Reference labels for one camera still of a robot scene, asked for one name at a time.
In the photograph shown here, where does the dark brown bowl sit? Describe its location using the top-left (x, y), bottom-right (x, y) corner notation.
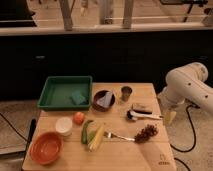
top-left (92, 90), bottom-right (115, 112)

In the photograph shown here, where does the yellow corn cob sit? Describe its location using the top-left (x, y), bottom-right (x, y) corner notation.
top-left (88, 124), bottom-right (105, 151)

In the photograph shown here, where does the silver metal fork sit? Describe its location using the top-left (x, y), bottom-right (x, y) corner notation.
top-left (104, 132), bottom-right (135, 142)

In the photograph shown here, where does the orange tomato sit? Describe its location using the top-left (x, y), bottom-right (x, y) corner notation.
top-left (73, 112), bottom-right (85, 125)

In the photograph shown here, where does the white round lidded container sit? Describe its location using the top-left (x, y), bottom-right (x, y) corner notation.
top-left (55, 117), bottom-right (72, 136)

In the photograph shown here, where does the teal green sponge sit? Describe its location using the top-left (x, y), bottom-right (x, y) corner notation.
top-left (71, 91), bottom-right (87, 105)

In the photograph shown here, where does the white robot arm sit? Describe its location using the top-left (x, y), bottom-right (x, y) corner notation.
top-left (158, 62), bottom-right (213, 125)

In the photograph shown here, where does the dark purple grape bunch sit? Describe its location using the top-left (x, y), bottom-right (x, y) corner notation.
top-left (134, 125), bottom-right (158, 143)

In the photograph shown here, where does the small metal cup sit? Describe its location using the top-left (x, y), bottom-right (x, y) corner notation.
top-left (121, 86), bottom-right (132, 101)

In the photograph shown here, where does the black floor cable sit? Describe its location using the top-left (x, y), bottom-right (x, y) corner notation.
top-left (170, 104), bottom-right (200, 154)

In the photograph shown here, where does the grey folded cloth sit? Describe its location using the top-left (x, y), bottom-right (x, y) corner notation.
top-left (97, 92), bottom-right (112, 108)

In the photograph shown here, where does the green chili pepper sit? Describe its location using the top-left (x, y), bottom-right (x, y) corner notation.
top-left (81, 120), bottom-right (95, 144)

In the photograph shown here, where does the orange plastic bowl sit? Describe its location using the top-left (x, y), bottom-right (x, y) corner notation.
top-left (30, 132), bottom-right (62, 165)

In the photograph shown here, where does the green plastic tray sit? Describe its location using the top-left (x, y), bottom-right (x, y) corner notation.
top-left (38, 76), bottom-right (92, 111)

